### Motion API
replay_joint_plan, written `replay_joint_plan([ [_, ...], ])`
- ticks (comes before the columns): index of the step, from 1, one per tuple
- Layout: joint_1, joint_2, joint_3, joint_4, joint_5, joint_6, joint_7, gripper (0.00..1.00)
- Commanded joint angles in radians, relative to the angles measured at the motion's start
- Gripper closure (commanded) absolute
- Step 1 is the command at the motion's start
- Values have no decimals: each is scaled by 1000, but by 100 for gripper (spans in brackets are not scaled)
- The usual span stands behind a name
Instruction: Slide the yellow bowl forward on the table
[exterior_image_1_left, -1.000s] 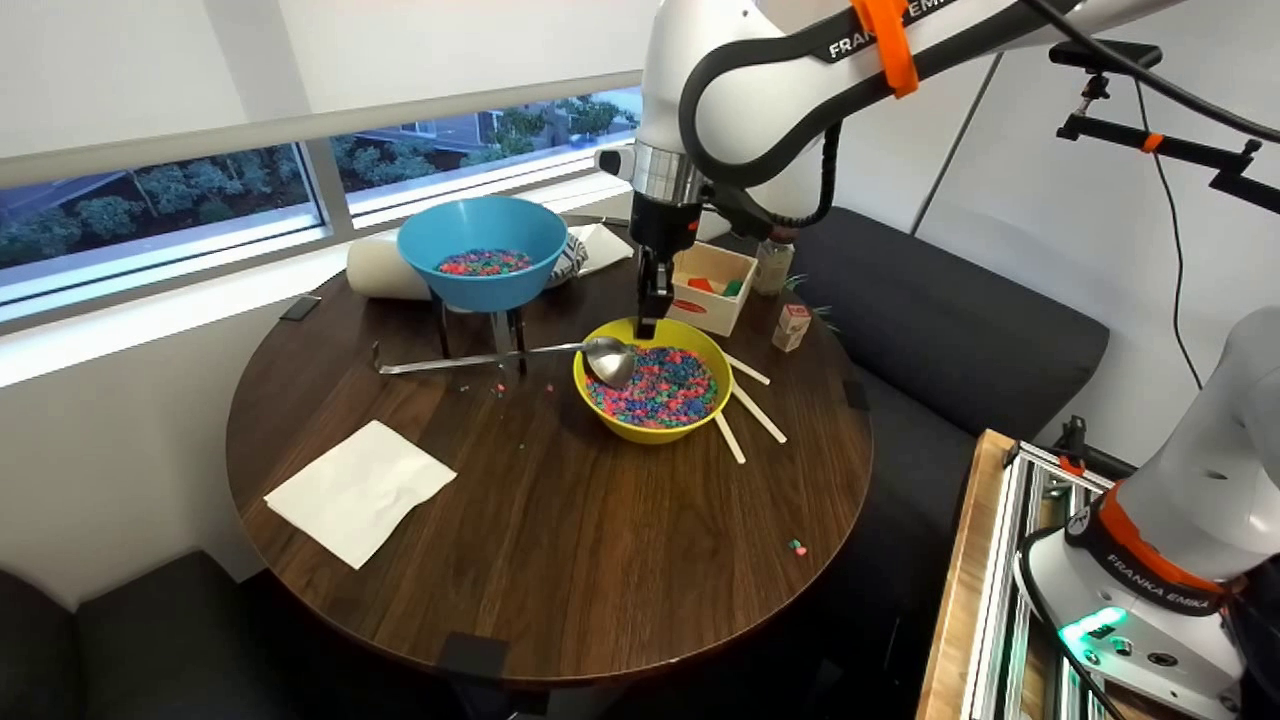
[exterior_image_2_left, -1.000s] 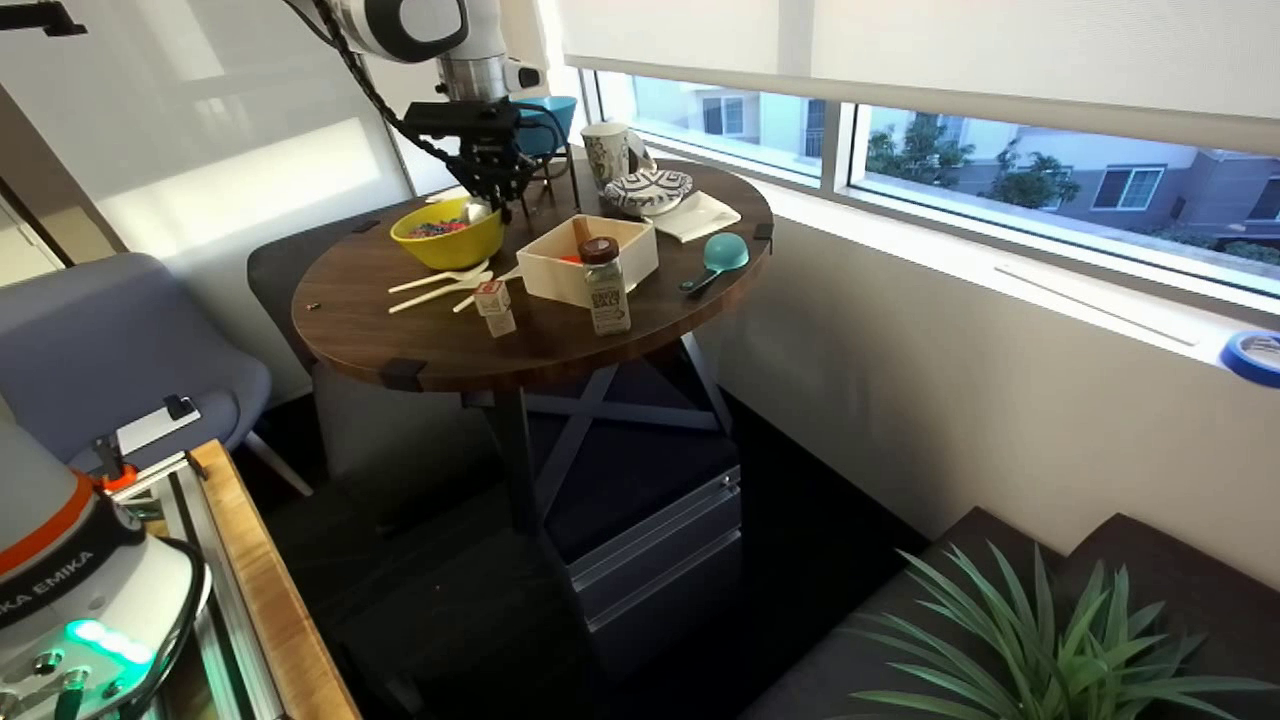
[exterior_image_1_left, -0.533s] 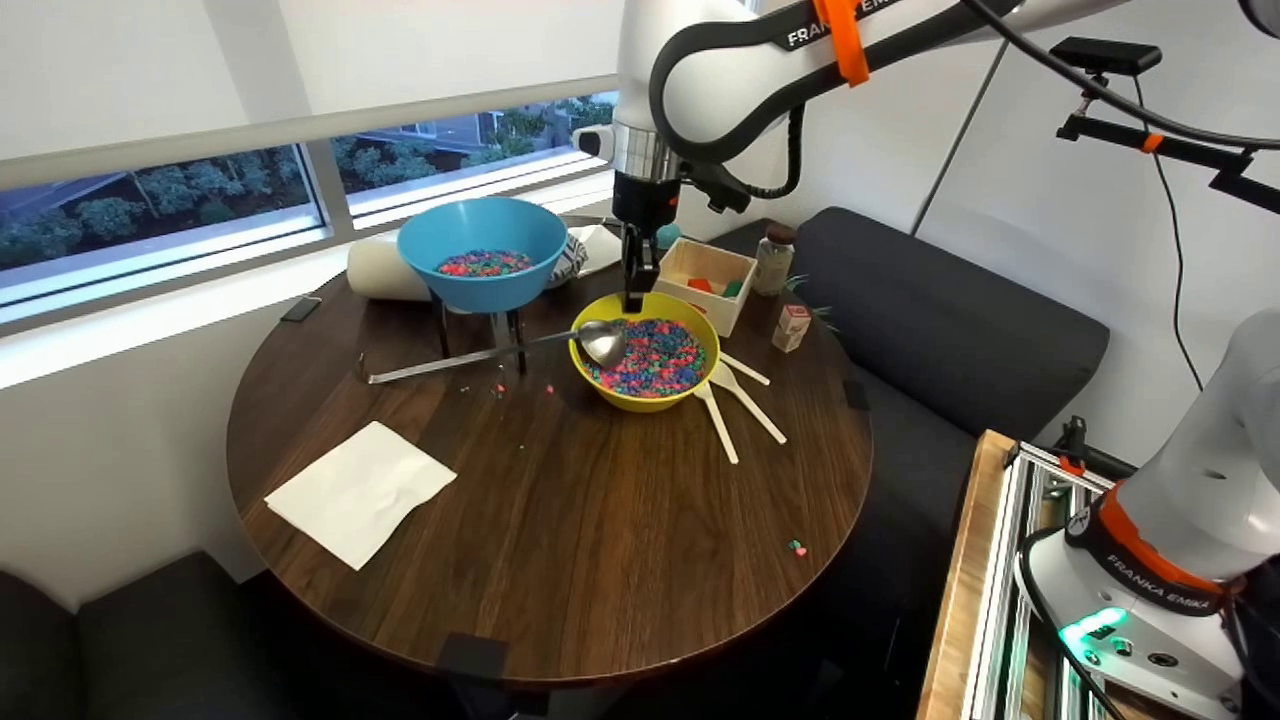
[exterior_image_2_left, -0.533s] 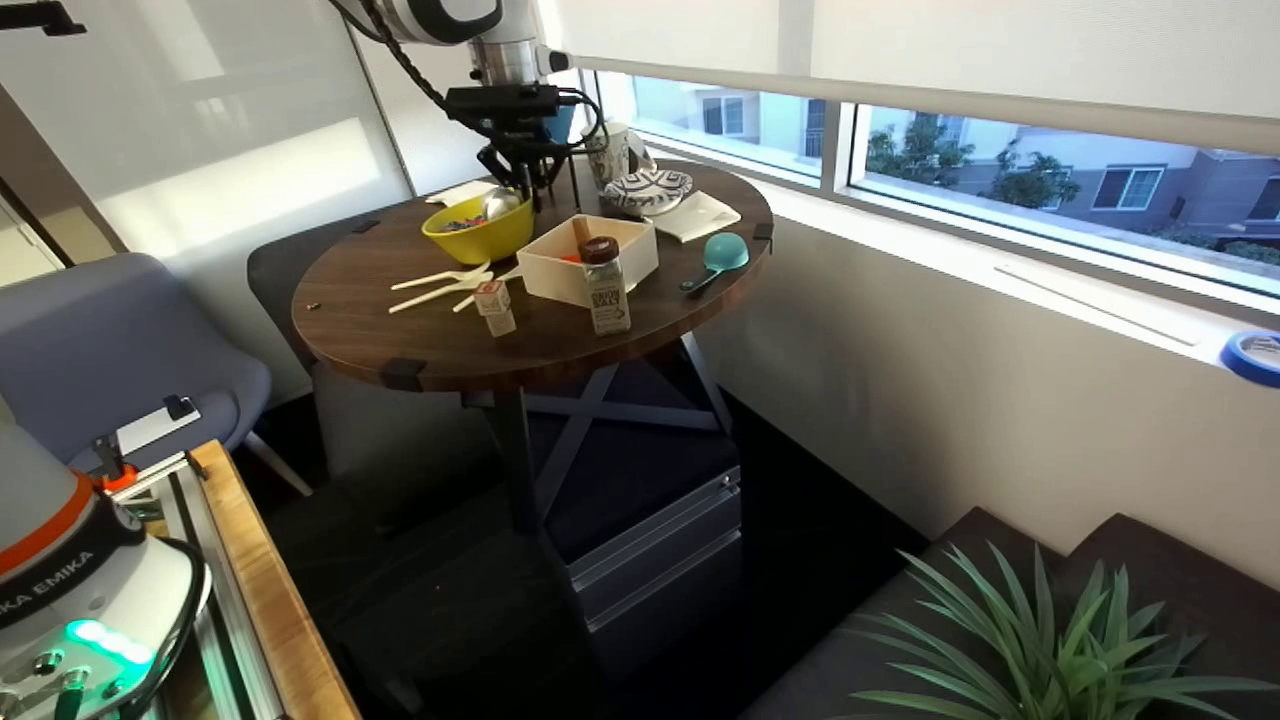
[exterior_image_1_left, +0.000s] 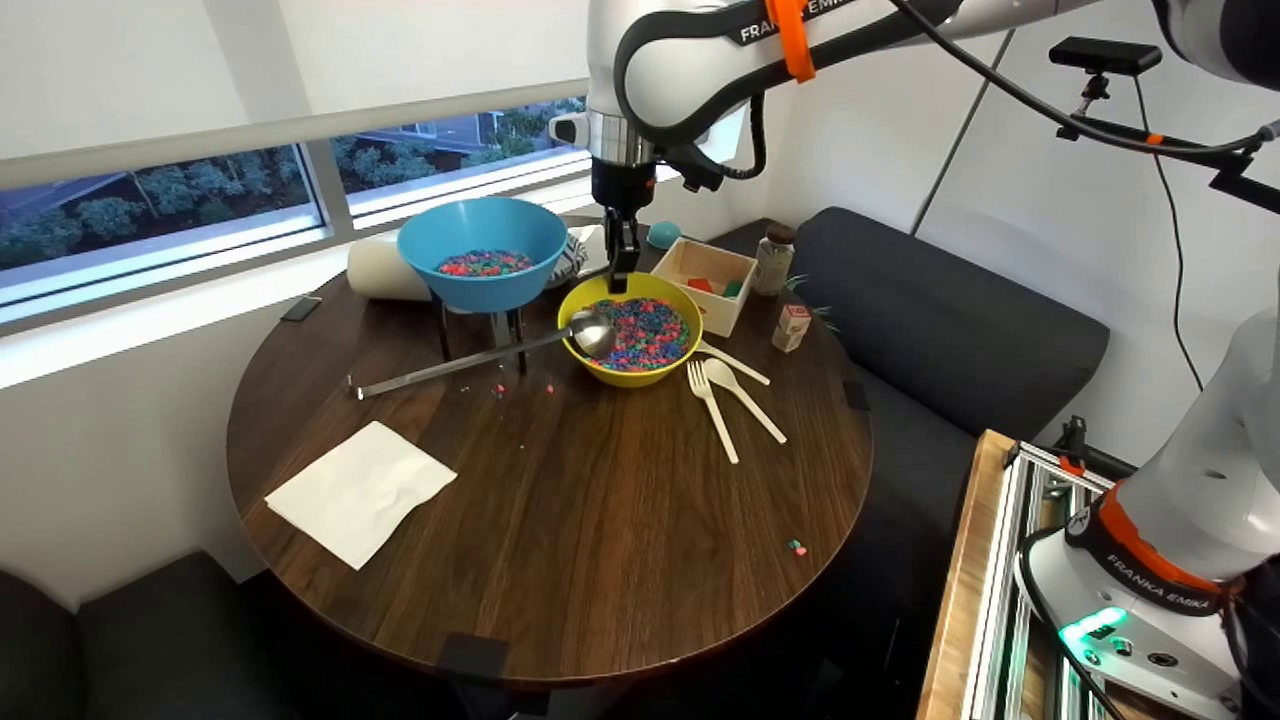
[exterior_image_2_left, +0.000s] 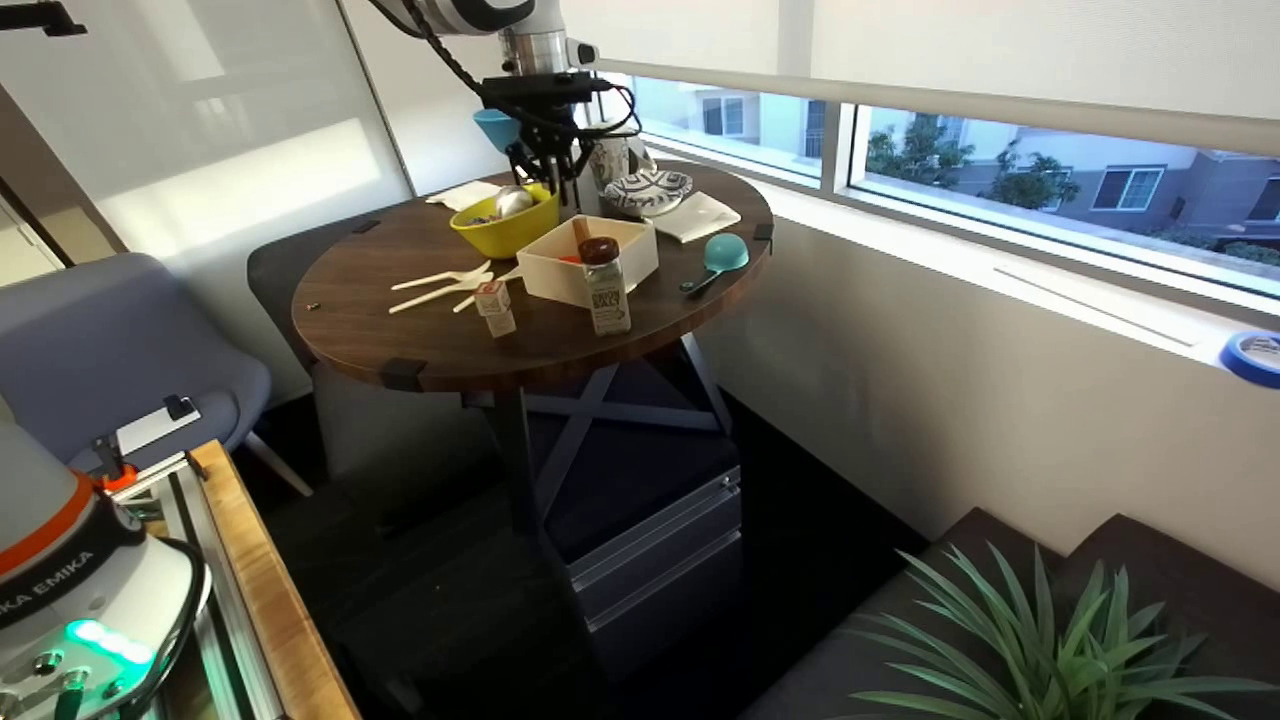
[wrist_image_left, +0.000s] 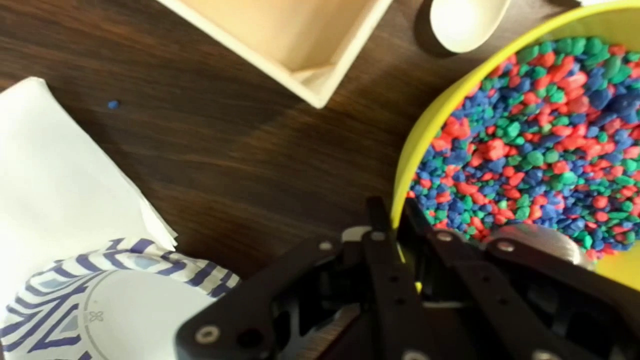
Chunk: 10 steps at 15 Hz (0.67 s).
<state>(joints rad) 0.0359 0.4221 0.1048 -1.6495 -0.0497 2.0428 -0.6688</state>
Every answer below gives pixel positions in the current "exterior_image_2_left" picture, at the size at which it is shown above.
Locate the white roller blind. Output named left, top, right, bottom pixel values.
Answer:
left=558, top=0, right=1280, bottom=162

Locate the wooden workbench top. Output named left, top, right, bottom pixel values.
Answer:
left=185, top=438, right=364, bottom=720

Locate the yellow bowl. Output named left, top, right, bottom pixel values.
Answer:
left=446, top=182, right=566, bottom=266

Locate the round dark wooden table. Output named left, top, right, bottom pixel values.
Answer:
left=290, top=162, right=781, bottom=546

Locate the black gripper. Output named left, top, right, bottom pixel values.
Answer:
left=518, top=69, right=607, bottom=212

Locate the small labelled bottle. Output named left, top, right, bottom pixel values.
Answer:
left=586, top=261, right=640, bottom=342

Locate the small teal scoop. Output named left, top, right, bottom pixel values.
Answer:
left=680, top=234, right=758, bottom=302

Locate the grey chair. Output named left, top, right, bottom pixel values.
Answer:
left=0, top=247, right=321, bottom=503

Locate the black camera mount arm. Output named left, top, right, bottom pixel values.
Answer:
left=0, top=0, right=90, bottom=42

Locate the white window frame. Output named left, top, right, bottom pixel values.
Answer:
left=620, top=73, right=1280, bottom=331

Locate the aluminium frame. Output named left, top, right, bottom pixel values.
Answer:
left=125, top=458, right=294, bottom=720

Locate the grey metal bracket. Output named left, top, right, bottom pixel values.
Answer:
left=90, top=394, right=208, bottom=475

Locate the light wooden stick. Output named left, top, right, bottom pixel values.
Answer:
left=385, top=278, right=498, bottom=322
left=388, top=261, right=499, bottom=296
left=449, top=267, right=529, bottom=322

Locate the blue tape roll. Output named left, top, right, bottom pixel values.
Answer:
left=1217, top=324, right=1280, bottom=394

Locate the green potted plant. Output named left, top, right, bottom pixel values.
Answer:
left=847, top=540, right=1280, bottom=720

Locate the light wooden box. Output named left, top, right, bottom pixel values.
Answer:
left=511, top=212, right=665, bottom=312

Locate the patterned grey cloth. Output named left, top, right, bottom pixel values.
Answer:
left=595, top=165, right=697, bottom=225

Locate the white paper napkin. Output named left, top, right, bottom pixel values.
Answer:
left=425, top=182, right=504, bottom=217

